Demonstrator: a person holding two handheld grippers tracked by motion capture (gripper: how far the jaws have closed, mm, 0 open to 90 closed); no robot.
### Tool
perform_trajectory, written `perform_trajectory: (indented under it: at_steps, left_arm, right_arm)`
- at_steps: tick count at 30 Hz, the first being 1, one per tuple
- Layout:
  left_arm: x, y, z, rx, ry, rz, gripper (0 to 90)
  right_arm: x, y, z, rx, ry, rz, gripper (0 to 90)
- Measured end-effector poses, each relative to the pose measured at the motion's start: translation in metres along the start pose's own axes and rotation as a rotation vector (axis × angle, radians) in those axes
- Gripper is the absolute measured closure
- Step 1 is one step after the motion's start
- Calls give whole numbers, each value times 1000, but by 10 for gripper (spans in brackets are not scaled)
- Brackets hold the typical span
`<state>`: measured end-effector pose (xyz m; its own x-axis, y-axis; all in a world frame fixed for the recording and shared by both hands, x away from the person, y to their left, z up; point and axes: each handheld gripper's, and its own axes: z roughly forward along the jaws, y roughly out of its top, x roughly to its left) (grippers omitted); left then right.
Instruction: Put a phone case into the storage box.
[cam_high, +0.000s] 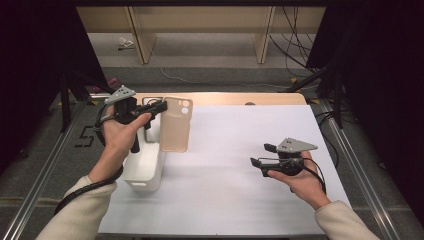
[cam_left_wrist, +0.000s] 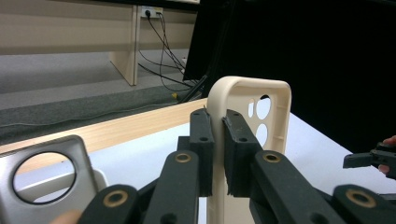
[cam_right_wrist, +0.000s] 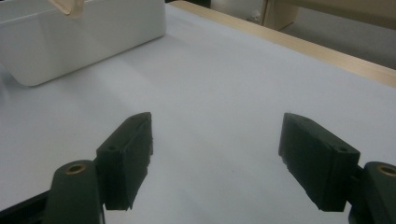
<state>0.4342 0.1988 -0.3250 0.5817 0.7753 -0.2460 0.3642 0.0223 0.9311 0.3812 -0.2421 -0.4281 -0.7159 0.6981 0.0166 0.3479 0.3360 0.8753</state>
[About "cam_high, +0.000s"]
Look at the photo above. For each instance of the peach phone case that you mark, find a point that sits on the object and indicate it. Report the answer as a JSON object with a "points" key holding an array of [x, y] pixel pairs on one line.
{"points": [[175, 130]]}

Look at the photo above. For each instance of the white storage box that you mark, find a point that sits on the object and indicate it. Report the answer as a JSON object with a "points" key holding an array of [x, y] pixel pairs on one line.
{"points": [[143, 170]]}

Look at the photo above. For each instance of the aluminium floor rail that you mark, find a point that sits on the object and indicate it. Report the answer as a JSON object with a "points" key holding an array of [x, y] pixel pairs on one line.
{"points": [[366, 186], [30, 200]]}

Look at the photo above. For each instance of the pink object on floor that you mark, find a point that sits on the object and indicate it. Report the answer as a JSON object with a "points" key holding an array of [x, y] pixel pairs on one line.
{"points": [[113, 81]]}

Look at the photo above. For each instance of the crumpled white paper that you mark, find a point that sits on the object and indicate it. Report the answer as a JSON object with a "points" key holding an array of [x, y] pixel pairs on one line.
{"points": [[125, 42]]}

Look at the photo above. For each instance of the black curtain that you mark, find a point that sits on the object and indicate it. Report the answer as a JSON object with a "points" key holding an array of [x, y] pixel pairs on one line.
{"points": [[36, 66], [386, 83]]}

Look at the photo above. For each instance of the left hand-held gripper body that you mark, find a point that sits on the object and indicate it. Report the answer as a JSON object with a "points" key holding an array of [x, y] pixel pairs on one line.
{"points": [[125, 108]]}

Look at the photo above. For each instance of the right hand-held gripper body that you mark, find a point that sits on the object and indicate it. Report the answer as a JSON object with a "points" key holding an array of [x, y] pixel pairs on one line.
{"points": [[293, 146]]}

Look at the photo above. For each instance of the black metal stand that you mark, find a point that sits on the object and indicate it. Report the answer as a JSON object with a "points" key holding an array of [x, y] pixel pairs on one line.
{"points": [[65, 100], [337, 100]]}

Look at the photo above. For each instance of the person's right hand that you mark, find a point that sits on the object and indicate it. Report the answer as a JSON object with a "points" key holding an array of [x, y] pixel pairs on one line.
{"points": [[305, 185]]}

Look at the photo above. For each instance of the person's left hand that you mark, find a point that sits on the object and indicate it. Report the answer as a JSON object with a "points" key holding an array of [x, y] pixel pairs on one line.
{"points": [[115, 143]]}

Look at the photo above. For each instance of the wooden bench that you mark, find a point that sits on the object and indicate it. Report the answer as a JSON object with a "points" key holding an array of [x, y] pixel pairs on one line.
{"points": [[206, 20]]}

